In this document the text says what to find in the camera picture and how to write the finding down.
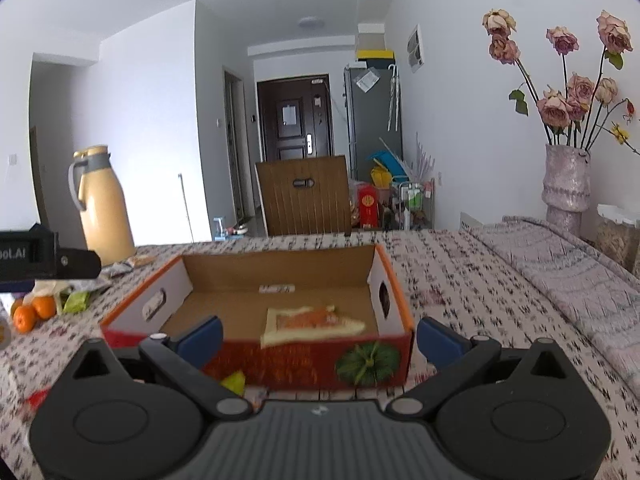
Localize pink textured vase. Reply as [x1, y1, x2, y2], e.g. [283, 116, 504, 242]
[542, 144, 592, 238]

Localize dried pink rose bouquet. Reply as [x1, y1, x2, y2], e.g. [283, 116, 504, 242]
[481, 8, 640, 151]

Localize yellow thermos jug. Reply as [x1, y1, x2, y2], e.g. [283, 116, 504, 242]
[68, 145, 137, 266]

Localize white dried grass bunch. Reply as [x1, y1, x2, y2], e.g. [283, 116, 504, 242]
[412, 132, 436, 181]

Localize plain cardboard box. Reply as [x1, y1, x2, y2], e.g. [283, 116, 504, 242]
[357, 22, 387, 51]

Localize clear drinking glass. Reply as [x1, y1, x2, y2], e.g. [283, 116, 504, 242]
[0, 302, 13, 351]

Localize grey refrigerator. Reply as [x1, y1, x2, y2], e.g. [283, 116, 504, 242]
[343, 60, 404, 183]

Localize dark brown entrance door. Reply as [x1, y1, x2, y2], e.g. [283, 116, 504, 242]
[256, 75, 335, 163]

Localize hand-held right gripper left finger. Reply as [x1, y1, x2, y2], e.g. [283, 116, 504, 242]
[70, 316, 253, 422]

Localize cream orange snack packet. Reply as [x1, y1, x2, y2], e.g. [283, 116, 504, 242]
[260, 304, 367, 348]

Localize small green snack packet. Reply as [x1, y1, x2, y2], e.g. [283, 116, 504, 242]
[60, 290, 93, 315]

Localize red cardboard box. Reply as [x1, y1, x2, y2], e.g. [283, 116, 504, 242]
[100, 244, 416, 391]

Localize orange fruit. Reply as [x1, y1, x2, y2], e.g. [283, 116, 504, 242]
[12, 306, 38, 333]
[32, 295, 57, 320]

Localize white umbrella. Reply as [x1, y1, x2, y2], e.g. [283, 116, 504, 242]
[387, 62, 401, 131]

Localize white wall panel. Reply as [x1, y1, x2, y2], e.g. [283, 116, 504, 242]
[406, 24, 426, 70]

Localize red gift box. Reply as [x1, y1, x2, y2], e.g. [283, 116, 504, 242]
[357, 185, 379, 231]

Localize pale yellow plastic bag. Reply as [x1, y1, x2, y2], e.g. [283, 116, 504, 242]
[32, 280, 71, 301]

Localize lime green snack packet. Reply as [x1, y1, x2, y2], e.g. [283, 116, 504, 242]
[220, 370, 247, 396]

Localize folded grey patterned cloth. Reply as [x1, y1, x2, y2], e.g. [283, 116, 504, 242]
[460, 215, 640, 411]

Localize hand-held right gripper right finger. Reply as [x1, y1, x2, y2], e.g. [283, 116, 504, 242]
[387, 316, 571, 421]

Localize mop handle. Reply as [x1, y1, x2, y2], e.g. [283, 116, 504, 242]
[177, 172, 196, 243]

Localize blue plastic dustpan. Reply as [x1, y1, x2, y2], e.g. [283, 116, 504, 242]
[365, 150, 408, 176]

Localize yellow and black box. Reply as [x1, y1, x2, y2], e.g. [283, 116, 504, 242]
[355, 47, 396, 67]

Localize glass jar of cereal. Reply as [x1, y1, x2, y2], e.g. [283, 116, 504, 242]
[595, 204, 640, 278]

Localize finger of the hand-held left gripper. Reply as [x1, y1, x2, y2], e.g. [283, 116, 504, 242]
[56, 248, 102, 280]

